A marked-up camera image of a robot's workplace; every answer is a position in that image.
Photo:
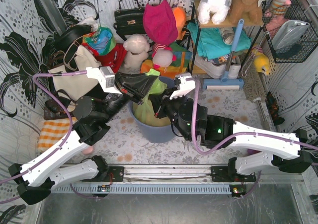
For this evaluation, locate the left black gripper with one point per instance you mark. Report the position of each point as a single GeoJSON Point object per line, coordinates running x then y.
{"type": "Point", "coordinates": [121, 89]}

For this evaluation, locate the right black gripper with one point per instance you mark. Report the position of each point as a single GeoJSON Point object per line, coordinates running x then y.
{"type": "Point", "coordinates": [162, 104]}

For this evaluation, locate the green plastic trash bag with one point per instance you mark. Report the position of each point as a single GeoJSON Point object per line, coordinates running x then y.
{"type": "Point", "coordinates": [145, 112]}

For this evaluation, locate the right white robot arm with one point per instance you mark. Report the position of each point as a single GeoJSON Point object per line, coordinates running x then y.
{"type": "Point", "coordinates": [281, 151]}

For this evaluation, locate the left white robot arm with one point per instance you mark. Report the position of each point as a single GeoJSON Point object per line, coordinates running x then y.
{"type": "Point", "coordinates": [37, 178]}

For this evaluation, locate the blue plastic trash bin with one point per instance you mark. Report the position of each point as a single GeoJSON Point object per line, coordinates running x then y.
{"type": "Point", "coordinates": [155, 134]}

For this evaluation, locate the colourful rainbow bag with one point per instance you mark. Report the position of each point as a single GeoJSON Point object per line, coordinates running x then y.
{"type": "Point", "coordinates": [100, 42]}

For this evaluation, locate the magenta hanging cloth bag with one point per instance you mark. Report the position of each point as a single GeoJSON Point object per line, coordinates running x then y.
{"type": "Point", "coordinates": [159, 23]}

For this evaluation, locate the red folded cloth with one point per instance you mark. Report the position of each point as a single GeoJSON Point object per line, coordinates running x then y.
{"type": "Point", "coordinates": [113, 59]}

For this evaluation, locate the pink and white plush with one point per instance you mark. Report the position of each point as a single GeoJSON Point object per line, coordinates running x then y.
{"type": "Point", "coordinates": [162, 56]}

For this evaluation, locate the large white sheep plush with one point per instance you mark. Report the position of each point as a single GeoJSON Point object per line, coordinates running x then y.
{"type": "Point", "coordinates": [137, 48]}

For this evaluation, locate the rainbow striped folded cloth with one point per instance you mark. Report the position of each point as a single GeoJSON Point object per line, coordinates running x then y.
{"type": "Point", "coordinates": [179, 66]}

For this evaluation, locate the white shoe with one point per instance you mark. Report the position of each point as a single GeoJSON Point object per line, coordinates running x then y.
{"type": "Point", "coordinates": [215, 71]}

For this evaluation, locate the black leather handbag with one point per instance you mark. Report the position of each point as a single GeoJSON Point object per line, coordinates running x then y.
{"type": "Point", "coordinates": [129, 21]}

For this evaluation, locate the teal folded cloth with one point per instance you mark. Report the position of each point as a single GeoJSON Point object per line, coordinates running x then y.
{"type": "Point", "coordinates": [211, 45]}

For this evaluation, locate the pink eyeglass case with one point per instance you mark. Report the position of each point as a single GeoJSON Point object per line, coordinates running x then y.
{"type": "Point", "coordinates": [88, 150]}

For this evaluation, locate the black metal shelf rack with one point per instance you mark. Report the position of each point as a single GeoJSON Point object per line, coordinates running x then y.
{"type": "Point", "coordinates": [193, 41]}

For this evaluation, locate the orange plush toy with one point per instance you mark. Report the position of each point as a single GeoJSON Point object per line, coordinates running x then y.
{"type": "Point", "coordinates": [180, 20]}

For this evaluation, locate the black round hat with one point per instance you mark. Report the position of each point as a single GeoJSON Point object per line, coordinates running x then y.
{"type": "Point", "coordinates": [63, 41]}

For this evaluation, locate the orange checkered towel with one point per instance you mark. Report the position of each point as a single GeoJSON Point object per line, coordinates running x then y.
{"type": "Point", "coordinates": [52, 132]}

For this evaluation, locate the white dog plush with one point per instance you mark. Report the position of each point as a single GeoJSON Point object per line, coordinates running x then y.
{"type": "Point", "coordinates": [213, 10]}

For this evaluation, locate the yellow duck plush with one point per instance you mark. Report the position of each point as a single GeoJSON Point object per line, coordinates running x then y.
{"type": "Point", "coordinates": [261, 61]}

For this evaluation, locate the dark butterfly toy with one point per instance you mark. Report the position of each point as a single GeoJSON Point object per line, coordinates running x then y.
{"type": "Point", "coordinates": [273, 108]}

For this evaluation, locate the brown teddy bear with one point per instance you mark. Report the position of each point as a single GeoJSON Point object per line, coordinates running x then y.
{"type": "Point", "coordinates": [252, 8]}

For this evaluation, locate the silver foil pouch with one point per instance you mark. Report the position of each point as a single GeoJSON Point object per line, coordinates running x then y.
{"type": "Point", "coordinates": [289, 33]}

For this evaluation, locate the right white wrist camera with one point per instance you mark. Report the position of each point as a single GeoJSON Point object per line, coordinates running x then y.
{"type": "Point", "coordinates": [184, 83]}

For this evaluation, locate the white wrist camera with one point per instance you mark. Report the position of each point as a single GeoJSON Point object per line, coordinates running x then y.
{"type": "Point", "coordinates": [106, 78]}
{"type": "Point", "coordinates": [184, 83]}

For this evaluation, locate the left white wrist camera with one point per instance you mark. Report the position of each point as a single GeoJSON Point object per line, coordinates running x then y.
{"type": "Point", "coordinates": [106, 78]}

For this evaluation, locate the blue handled floor mop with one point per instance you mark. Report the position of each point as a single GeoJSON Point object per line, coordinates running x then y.
{"type": "Point", "coordinates": [224, 82]}

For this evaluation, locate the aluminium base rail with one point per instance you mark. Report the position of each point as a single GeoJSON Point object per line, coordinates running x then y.
{"type": "Point", "coordinates": [164, 179]}

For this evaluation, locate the black wire basket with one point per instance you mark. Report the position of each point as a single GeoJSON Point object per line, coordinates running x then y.
{"type": "Point", "coordinates": [302, 49]}

